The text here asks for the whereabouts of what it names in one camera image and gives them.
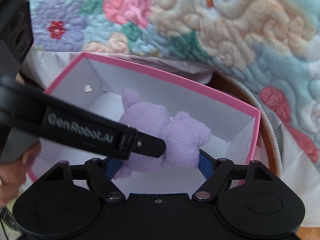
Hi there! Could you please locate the person left hand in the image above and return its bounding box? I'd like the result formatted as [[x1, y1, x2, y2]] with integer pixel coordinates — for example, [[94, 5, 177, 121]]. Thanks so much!
[[0, 142, 41, 207]]

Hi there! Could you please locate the purple plush toy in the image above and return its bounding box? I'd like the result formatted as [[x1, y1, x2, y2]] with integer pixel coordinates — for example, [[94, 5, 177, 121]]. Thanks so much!
[[114, 89, 211, 179]]

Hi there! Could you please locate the floral quilt bedspread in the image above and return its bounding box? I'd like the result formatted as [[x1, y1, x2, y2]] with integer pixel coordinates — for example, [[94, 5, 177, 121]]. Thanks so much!
[[15, 0, 320, 165]]

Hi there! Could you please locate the pink cardboard box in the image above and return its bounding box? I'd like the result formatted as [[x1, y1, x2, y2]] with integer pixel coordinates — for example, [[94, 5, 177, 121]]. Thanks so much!
[[46, 54, 261, 195]]

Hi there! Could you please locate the white bed skirt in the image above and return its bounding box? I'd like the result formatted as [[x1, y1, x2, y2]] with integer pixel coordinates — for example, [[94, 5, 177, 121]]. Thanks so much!
[[22, 50, 319, 228]]

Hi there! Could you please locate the black cable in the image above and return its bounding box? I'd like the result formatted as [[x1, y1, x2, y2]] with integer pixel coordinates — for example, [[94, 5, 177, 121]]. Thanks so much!
[[0, 204, 21, 240]]

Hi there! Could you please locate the striped checkered rug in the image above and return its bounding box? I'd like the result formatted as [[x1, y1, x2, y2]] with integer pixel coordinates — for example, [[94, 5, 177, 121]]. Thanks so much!
[[208, 73, 283, 178]]

